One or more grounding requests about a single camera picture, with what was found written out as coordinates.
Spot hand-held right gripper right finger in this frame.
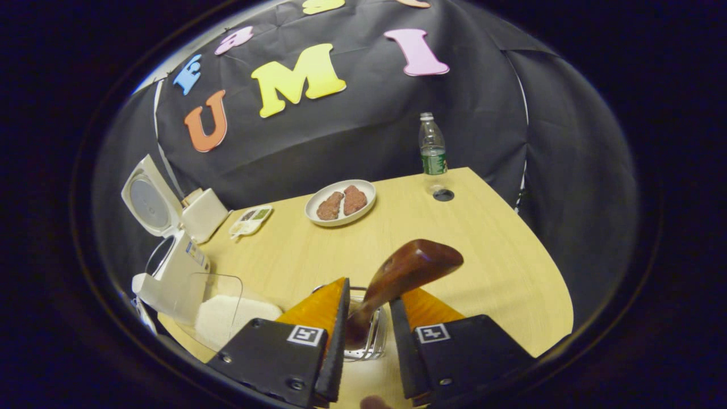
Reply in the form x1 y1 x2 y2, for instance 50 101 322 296
389 287 536 407

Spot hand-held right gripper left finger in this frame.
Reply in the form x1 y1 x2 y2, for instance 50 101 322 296
206 277 352 408

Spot brown wooden spoon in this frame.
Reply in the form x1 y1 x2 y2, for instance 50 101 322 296
345 239 465 351

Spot clear container of white rice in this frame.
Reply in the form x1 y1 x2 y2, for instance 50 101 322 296
173 273 283 353

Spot white rice cooker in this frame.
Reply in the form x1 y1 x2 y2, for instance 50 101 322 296
121 155 212 325

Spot brown meat piece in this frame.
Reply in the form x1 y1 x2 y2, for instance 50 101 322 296
316 191 345 221
343 185 368 216

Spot white round plate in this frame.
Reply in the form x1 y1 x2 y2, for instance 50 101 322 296
304 180 377 228

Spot white divided grain dish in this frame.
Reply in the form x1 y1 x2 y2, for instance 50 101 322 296
229 205 274 239

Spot white toaster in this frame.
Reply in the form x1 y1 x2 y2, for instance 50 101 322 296
181 188 231 245

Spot clear green label water bottle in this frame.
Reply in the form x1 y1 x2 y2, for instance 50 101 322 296
419 112 448 194

